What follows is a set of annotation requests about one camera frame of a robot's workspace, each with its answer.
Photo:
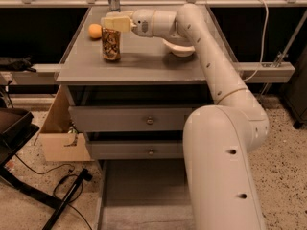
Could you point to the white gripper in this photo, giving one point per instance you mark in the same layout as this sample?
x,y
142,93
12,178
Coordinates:
x,y
143,23

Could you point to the orange patterned drink can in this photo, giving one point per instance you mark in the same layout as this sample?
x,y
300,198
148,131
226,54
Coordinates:
x,y
111,44

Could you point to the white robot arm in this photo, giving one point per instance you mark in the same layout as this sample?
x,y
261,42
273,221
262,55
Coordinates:
x,y
216,138

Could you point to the grey wooden drawer cabinet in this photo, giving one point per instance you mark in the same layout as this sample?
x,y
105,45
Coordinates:
x,y
146,75

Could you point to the grey top drawer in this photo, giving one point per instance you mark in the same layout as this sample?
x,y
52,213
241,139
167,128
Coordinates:
x,y
116,119

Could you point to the grey middle drawer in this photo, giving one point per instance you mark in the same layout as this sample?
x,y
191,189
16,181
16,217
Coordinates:
x,y
103,150

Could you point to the grey open bottom drawer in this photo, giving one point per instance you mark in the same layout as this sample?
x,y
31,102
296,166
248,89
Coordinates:
x,y
144,195

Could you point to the orange fruit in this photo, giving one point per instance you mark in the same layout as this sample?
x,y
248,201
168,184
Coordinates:
x,y
95,31

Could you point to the white paper bowl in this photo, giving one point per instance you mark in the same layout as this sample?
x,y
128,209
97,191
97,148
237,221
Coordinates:
x,y
179,51

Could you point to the cardboard box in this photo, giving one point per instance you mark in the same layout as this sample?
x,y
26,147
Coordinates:
x,y
59,138

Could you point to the black stand leg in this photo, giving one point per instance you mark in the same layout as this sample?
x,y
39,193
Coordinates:
x,y
83,175

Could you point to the dark cabinet at right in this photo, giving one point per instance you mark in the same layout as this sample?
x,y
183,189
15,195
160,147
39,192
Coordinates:
x,y
294,92

